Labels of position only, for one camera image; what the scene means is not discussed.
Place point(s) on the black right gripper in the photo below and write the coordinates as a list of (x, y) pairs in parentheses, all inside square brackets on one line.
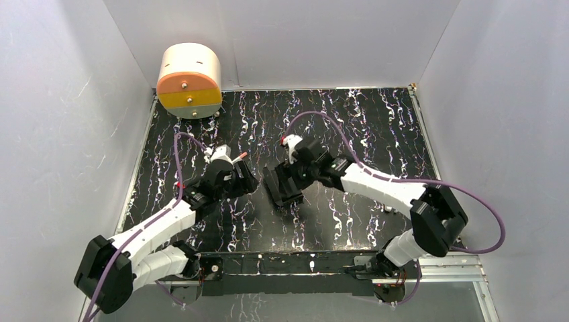
[(286, 170)]

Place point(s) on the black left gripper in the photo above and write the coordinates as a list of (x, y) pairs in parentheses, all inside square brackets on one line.
[(242, 178)]

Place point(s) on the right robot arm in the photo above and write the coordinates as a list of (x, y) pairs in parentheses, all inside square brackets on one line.
[(436, 216)]

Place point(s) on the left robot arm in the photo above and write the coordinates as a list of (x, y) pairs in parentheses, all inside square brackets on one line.
[(151, 231)]

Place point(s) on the pink white marker pen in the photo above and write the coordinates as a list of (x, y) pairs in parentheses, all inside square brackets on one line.
[(242, 156)]

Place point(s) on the round cream drawer cabinet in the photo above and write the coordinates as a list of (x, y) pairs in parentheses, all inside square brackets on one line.
[(189, 81)]

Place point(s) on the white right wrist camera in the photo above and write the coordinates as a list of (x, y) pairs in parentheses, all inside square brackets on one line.
[(289, 142)]

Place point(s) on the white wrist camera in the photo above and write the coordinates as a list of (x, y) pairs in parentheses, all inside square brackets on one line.
[(289, 142), (221, 152)]

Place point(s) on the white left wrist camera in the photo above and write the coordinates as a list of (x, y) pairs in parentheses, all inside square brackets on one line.
[(221, 152)]

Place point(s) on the aluminium front rail frame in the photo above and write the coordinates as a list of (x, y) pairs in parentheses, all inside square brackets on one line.
[(222, 273)]

